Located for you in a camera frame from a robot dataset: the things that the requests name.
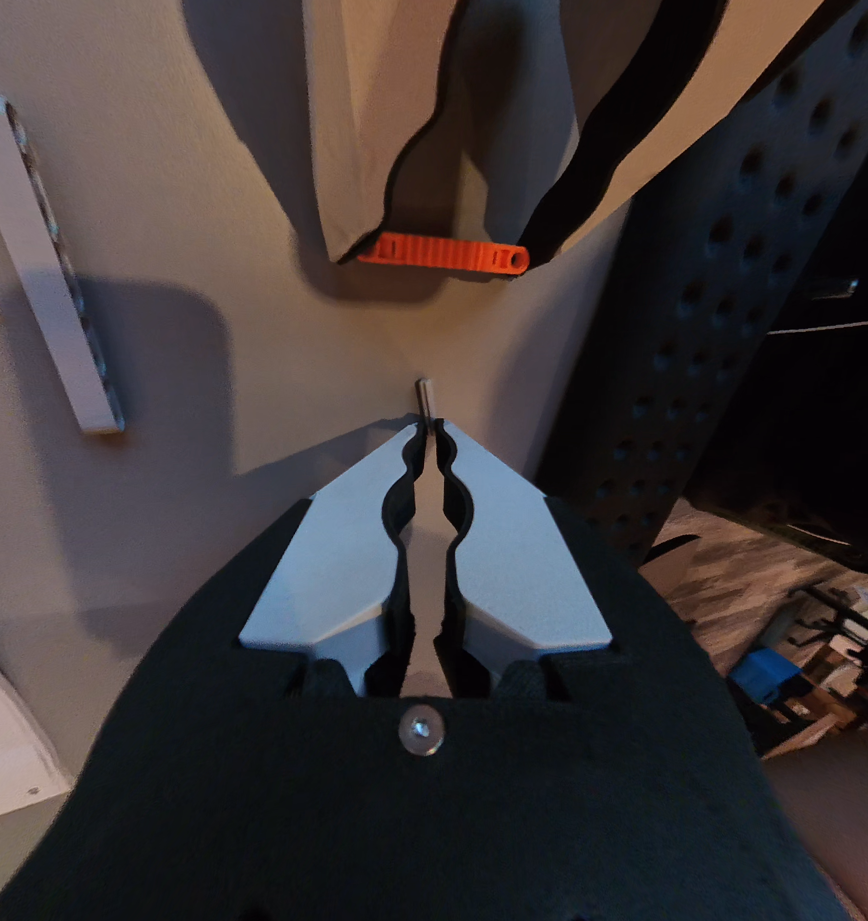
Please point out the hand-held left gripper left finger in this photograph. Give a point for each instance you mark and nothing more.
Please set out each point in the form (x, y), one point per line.
(326, 575)

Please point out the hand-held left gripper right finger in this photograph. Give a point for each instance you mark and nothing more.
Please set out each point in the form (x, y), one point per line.
(527, 575)

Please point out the grey desk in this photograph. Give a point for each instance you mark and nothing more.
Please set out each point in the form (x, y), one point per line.
(153, 180)

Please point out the thin grey axle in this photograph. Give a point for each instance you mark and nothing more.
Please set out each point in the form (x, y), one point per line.
(425, 403)

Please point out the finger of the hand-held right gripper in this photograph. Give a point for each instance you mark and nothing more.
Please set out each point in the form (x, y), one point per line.
(362, 108)
(693, 108)

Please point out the blue box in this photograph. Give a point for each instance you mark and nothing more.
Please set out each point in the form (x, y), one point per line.
(765, 673)

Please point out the long grey toy beam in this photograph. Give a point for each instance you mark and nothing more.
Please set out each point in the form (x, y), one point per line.
(45, 288)

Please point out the black perforated panel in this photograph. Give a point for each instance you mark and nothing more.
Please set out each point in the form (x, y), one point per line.
(693, 324)

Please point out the orange toy beam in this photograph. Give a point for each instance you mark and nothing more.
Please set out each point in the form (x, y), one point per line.
(441, 253)

